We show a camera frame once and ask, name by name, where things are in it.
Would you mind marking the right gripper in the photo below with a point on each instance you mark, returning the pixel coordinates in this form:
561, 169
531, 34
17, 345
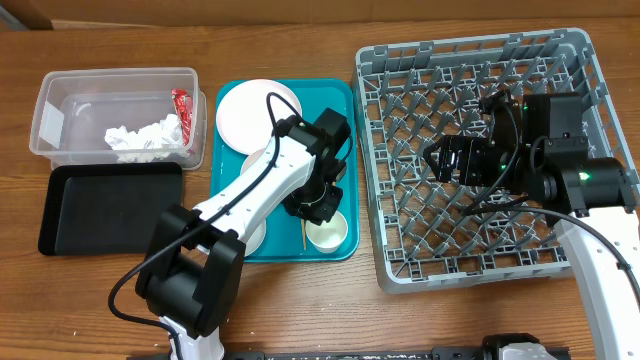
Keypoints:
469, 148

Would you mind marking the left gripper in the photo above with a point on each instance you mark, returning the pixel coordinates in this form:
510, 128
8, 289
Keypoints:
321, 210

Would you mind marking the small white cup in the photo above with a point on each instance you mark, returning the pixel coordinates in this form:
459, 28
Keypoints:
329, 235

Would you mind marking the white bowl with rice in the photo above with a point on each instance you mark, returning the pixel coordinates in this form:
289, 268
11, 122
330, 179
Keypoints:
250, 160

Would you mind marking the red snack wrapper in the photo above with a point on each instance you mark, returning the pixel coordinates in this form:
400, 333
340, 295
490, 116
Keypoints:
183, 105

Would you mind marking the white napkin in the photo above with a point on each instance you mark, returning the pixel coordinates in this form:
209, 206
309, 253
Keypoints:
149, 143

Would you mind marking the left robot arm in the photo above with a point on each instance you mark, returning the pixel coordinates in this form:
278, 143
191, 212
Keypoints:
195, 257

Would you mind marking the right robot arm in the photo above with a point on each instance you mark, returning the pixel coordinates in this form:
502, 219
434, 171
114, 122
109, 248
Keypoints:
536, 160

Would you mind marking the grey dishwasher rack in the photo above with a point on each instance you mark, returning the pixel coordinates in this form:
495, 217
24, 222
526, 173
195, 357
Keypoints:
409, 95

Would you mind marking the left wooden chopstick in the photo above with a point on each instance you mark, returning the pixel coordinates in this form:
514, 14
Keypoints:
303, 234

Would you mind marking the teal serving tray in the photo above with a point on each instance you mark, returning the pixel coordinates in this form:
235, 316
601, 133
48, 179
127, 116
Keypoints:
283, 240

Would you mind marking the pale green shallow bowl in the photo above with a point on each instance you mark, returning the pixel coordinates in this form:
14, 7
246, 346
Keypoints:
256, 239

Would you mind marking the large white plate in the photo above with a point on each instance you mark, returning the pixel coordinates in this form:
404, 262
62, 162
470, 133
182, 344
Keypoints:
242, 117

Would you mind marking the clear plastic bin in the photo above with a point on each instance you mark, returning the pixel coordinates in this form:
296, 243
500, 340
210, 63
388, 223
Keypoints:
76, 109

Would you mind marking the black plastic tray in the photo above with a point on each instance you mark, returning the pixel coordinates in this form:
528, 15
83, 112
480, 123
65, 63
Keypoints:
104, 209

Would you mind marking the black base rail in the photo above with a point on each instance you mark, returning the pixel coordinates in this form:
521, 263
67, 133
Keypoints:
487, 350

